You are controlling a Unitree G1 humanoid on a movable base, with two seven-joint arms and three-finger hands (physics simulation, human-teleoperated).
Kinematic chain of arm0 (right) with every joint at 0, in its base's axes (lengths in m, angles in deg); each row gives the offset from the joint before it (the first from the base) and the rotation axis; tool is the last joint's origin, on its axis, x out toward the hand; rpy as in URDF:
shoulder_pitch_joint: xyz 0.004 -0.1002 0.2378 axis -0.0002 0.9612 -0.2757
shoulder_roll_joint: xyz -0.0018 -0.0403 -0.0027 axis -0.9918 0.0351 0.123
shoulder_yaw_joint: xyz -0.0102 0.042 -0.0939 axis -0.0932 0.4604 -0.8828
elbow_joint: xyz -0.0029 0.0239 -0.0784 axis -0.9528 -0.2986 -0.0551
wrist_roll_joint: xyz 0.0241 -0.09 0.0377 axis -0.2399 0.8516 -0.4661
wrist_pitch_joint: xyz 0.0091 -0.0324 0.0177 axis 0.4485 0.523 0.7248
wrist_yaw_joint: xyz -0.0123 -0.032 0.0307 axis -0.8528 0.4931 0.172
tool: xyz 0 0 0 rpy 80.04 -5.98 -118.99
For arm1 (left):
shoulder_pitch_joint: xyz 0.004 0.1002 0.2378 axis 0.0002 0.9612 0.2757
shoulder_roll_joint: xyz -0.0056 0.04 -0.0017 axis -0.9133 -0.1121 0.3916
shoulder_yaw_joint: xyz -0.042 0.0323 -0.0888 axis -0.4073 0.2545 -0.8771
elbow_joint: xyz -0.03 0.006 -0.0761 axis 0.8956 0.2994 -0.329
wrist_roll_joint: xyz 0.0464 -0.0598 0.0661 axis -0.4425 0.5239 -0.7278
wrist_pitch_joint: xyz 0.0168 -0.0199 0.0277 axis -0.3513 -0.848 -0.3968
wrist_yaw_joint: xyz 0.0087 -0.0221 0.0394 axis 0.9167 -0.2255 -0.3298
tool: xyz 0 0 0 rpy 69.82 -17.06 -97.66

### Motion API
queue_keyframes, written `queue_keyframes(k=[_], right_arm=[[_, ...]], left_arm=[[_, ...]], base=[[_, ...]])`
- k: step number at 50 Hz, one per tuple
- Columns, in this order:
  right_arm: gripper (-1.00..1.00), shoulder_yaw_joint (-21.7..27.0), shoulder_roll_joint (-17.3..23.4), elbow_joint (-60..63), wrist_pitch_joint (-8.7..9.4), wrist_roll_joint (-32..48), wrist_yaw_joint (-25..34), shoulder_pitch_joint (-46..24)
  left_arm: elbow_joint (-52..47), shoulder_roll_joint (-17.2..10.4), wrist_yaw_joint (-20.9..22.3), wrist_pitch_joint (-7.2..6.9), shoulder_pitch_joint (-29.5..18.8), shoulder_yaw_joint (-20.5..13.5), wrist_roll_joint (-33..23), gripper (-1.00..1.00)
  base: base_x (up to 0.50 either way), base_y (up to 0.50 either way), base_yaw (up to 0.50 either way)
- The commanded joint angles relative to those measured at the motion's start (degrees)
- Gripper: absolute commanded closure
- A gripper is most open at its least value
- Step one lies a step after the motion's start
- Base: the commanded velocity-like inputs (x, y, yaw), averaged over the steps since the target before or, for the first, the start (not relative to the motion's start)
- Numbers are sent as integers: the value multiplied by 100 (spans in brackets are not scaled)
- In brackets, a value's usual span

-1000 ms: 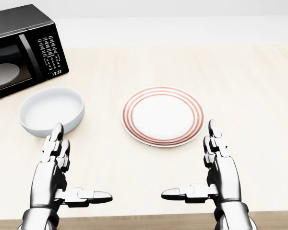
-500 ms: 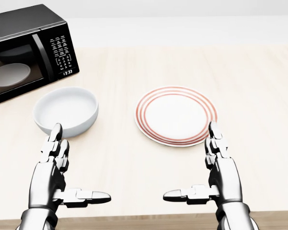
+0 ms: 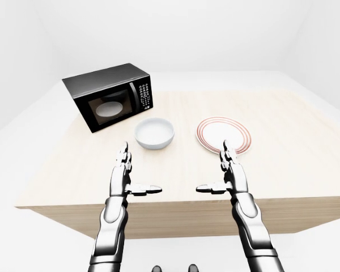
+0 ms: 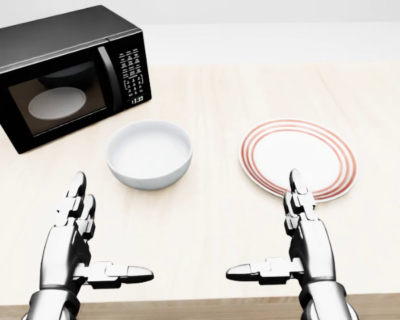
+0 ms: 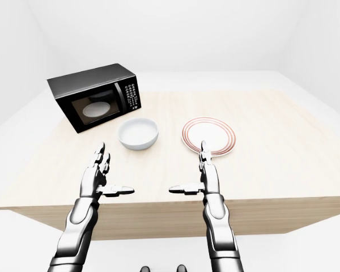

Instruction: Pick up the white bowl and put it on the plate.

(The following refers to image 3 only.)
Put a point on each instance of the white microwave turntable plate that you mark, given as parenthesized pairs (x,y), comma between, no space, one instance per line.
(110,109)

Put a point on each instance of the white plate with red rings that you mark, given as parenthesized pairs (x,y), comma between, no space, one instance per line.
(221,136)

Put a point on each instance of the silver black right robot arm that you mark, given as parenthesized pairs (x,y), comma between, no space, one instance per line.
(255,235)

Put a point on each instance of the black microwave oven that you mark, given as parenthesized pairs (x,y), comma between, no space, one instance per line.
(113,96)

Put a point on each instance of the white bowl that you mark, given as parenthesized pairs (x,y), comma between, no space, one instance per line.
(154,133)

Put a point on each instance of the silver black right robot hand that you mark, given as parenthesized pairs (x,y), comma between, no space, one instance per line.
(237,178)

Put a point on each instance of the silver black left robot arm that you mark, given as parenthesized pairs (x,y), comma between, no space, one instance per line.
(110,235)

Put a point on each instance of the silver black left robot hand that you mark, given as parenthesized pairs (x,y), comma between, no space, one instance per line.
(119,178)

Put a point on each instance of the small dark rounded shape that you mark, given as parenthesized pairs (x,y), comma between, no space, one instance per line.
(192,268)
(156,268)

